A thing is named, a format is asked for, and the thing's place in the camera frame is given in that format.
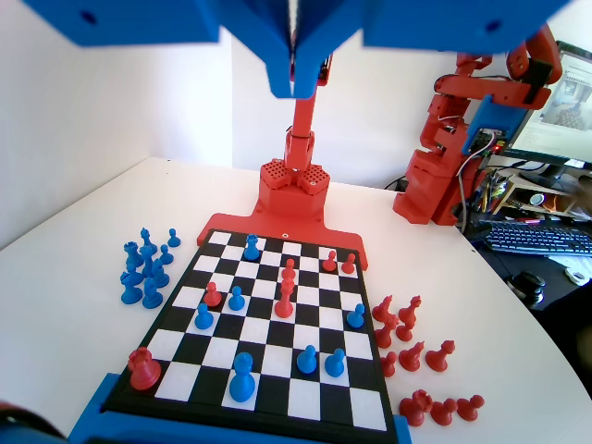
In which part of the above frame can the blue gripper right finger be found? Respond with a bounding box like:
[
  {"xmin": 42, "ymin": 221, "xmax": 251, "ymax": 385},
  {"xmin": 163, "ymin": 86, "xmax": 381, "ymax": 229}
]
[{"xmin": 295, "ymin": 0, "xmax": 366, "ymax": 100}]

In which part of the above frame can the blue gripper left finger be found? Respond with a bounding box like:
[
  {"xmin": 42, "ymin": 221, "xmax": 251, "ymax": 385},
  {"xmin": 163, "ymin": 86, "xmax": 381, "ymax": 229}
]
[{"xmin": 221, "ymin": 0, "xmax": 296, "ymax": 100}]

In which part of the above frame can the blue piece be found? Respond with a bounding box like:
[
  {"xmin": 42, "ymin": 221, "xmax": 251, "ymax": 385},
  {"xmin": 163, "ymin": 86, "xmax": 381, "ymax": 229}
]
[{"xmin": 228, "ymin": 351, "xmax": 257, "ymax": 403}]

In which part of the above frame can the red piece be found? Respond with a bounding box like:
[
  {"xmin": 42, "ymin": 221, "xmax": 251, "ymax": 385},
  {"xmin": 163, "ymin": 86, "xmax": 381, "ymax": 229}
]
[{"xmin": 273, "ymin": 277, "xmax": 297, "ymax": 319}]

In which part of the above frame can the blue chess knight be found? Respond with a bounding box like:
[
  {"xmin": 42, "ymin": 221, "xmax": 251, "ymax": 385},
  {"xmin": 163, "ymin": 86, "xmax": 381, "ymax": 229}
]
[
  {"xmin": 151, "ymin": 258, "xmax": 168, "ymax": 290},
  {"xmin": 142, "ymin": 276, "xmax": 164, "ymax": 310}
]

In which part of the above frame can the red chess knight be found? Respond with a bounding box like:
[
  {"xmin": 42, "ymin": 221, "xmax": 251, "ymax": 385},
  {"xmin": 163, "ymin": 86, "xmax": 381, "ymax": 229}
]
[
  {"xmin": 374, "ymin": 316, "xmax": 400, "ymax": 349},
  {"xmin": 372, "ymin": 294, "xmax": 395, "ymax": 324}
]

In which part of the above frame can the blue controller board holder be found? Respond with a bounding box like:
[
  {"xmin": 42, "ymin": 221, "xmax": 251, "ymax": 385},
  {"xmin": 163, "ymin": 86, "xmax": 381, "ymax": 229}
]
[{"xmin": 462, "ymin": 94, "xmax": 526, "ymax": 156}]

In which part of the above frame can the wooden desk organizer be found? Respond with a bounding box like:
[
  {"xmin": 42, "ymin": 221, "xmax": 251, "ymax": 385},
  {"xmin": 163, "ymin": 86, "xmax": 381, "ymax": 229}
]
[{"xmin": 489, "ymin": 168, "xmax": 592, "ymax": 217}]

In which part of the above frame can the computer monitor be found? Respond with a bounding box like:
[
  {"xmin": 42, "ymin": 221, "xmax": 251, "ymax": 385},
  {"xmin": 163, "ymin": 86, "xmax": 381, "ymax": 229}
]
[{"xmin": 501, "ymin": 40, "xmax": 592, "ymax": 186}]

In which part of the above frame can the black white chessboard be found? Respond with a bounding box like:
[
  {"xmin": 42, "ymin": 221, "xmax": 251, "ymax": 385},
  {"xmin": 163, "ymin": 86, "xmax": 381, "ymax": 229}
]
[{"xmin": 100, "ymin": 228, "xmax": 398, "ymax": 438}]

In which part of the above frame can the black keyboard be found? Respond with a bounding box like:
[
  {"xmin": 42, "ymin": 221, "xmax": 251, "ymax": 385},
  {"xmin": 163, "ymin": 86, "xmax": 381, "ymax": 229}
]
[{"xmin": 480, "ymin": 220, "xmax": 592, "ymax": 256}]

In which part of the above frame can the black computer mouse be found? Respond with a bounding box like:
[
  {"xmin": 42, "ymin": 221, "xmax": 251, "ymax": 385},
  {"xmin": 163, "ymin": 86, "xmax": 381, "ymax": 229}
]
[{"xmin": 507, "ymin": 271, "xmax": 548, "ymax": 310}]

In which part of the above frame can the red board mount plate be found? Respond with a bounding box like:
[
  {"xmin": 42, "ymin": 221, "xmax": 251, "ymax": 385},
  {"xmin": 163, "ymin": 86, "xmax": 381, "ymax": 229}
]
[{"xmin": 197, "ymin": 210, "xmax": 370, "ymax": 270}]

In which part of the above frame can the red arm with black handle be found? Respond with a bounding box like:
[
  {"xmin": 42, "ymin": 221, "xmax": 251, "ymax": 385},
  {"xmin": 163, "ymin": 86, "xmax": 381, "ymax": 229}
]
[{"xmin": 392, "ymin": 22, "xmax": 563, "ymax": 228}]

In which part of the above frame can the grey cable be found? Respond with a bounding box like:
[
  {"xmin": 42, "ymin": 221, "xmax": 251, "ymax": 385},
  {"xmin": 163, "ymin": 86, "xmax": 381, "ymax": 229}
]
[{"xmin": 455, "ymin": 147, "xmax": 491, "ymax": 230}]

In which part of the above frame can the blue board mount plate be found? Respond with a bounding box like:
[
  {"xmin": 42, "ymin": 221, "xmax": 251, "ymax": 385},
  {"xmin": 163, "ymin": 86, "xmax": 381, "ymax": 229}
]
[{"xmin": 68, "ymin": 371, "xmax": 413, "ymax": 444}]

